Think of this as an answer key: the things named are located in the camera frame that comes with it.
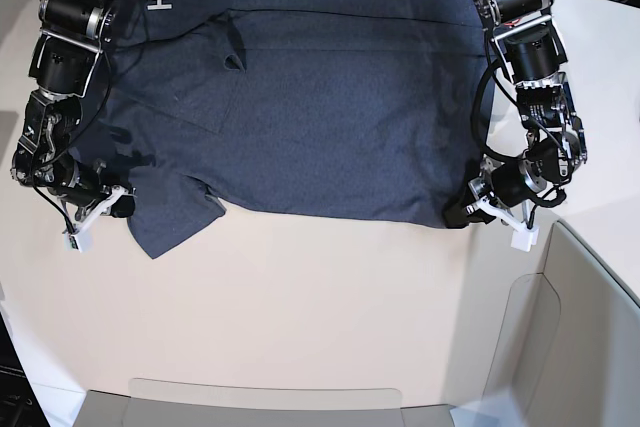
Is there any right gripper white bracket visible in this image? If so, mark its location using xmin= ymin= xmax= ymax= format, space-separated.
xmin=65 ymin=185 xmax=135 ymax=233

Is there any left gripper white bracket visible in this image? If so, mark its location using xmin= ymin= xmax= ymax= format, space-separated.
xmin=442 ymin=159 xmax=542 ymax=253

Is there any dark blue t-shirt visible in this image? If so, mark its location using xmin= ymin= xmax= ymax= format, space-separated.
xmin=73 ymin=0 xmax=485 ymax=258

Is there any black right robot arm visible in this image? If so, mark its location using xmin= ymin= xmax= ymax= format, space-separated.
xmin=11 ymin=0 xmax=135 ymax=252

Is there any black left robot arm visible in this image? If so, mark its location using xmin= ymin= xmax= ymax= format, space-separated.
xmin=444 ymin=0 xmax=588 ymax=252

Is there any grey right side partition panel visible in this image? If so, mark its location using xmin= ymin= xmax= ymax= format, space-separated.
xmin=482 ymin=220 xmax=640 ymax=427

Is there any grey partition panel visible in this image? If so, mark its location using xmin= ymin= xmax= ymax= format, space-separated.
xmin=482 ymin=220 xmax=640 ymax=427
xmin=73 ymin=391 xmax=455 ymax=426

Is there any grey front partition panel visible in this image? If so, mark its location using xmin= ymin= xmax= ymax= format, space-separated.
xmin=73 ymin=391 xmax=455 ymax=426

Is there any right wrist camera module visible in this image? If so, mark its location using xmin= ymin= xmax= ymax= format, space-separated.
xmin=63 ymin=231 xmax=93 ymax=253

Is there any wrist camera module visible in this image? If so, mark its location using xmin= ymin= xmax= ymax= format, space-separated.
xmin=511 ymin=225 xmax=539 ymax=252
xmin=63 ymin=231 xmax=93 ymax=253

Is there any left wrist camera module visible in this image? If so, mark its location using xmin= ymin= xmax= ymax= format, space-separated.
xmin=511 ymin=225 xmax=539 ymax=252

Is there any clear acrylic right panel bracket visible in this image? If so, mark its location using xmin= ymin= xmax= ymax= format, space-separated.
xmin=483 ymin=273 xmax=561 ymax=407

